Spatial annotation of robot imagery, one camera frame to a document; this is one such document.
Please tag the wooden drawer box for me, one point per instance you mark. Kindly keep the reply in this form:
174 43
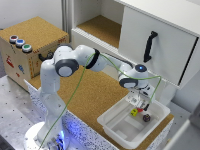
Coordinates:
31 40

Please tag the yellow block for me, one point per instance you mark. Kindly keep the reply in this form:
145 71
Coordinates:
134 112

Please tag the white plastic box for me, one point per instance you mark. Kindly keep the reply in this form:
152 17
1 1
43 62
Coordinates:
133 128

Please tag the purple block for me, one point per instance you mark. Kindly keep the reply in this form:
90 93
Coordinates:
146 117

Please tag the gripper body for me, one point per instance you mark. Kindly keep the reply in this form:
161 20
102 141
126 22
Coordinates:
138 96

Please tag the white sliding door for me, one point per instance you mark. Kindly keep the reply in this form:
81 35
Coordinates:
156 45

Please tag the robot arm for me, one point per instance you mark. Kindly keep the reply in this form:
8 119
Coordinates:
63 63

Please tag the green button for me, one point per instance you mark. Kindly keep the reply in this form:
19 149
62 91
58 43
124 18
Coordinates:
26 47

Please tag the red button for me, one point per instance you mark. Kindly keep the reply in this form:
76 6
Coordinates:
13 39

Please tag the blue button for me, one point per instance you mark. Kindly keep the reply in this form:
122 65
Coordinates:
20 42

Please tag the white cabinet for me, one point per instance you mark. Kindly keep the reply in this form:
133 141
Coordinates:
100 25

